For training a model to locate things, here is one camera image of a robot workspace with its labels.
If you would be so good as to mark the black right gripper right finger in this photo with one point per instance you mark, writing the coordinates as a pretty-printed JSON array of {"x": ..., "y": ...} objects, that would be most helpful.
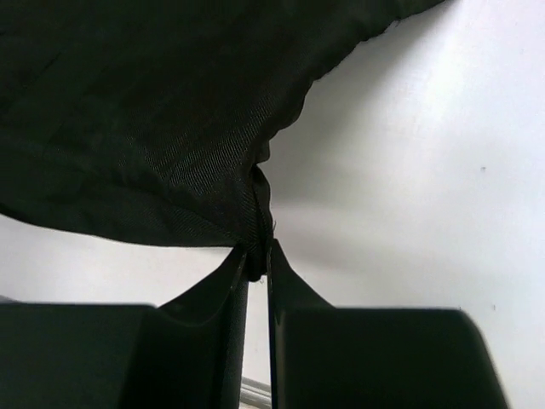
[{"x": 323, "y": 356}]

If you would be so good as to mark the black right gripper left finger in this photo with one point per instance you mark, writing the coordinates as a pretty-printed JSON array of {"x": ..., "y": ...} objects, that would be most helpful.
[{"x": 186, "y": 353}]

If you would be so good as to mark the black skirt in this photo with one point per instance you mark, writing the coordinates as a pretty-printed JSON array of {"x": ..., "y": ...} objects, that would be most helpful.
[{"x": 146, "y": 121}]

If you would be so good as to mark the aluminium table edge rail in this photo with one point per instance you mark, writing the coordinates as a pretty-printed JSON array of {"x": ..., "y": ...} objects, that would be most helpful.
[{"x": 255, "y": 394}]

